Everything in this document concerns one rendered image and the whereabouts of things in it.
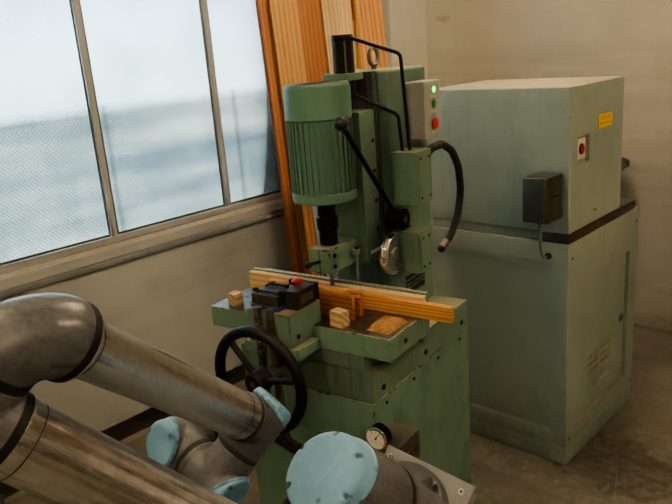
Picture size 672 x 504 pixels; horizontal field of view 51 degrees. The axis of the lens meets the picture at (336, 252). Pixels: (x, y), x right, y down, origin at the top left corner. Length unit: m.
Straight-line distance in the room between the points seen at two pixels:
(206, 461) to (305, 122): 0.86
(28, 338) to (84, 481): 0.22
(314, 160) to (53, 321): 1.01
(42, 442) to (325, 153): 1.07
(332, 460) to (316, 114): 0.91
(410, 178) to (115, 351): 1.14
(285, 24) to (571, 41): 1.54
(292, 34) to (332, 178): 1.73
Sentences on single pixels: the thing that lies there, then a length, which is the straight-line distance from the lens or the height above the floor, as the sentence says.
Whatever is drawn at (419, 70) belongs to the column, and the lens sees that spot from 2.11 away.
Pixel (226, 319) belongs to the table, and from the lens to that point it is 2.04.
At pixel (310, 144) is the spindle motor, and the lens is 1.80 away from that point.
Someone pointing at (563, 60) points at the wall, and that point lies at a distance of 4.07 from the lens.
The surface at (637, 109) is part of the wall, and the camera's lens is 3.94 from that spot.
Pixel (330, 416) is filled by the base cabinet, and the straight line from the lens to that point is 1.93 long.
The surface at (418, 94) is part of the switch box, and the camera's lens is 2.02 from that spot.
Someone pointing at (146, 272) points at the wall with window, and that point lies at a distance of 3.16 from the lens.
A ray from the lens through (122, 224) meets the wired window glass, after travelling 3.15.
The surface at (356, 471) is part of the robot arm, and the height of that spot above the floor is 0.94.
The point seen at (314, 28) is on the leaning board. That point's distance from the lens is 3.62.
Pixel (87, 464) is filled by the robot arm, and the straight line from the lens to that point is 1.03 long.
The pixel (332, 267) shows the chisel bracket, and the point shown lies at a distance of 1.89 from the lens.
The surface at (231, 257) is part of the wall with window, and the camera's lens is 3.42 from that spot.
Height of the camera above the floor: 1.59
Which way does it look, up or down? 16 degrees down
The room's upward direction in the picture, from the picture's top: 5 degrees counter-clockwise
